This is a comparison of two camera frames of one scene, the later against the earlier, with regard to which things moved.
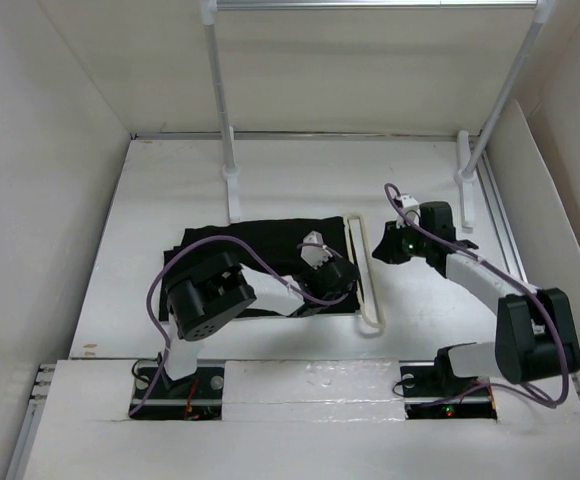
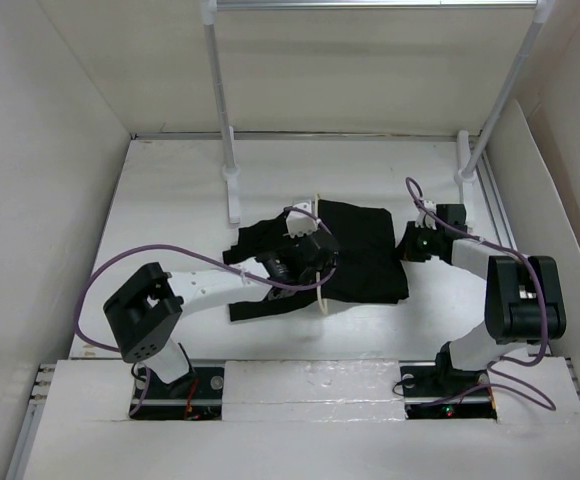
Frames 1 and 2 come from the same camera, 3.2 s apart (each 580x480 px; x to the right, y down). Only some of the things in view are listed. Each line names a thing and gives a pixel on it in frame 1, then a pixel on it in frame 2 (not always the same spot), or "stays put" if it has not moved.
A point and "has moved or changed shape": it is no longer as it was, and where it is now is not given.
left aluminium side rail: x=31 y=422 stays put
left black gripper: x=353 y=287 -> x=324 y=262
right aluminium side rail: x=499 y=219 stays put
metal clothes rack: x=467 y=162 stays put
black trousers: x=272 y=247 has moved or changed shape
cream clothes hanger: x=365 y=316 -> x=321 y=306
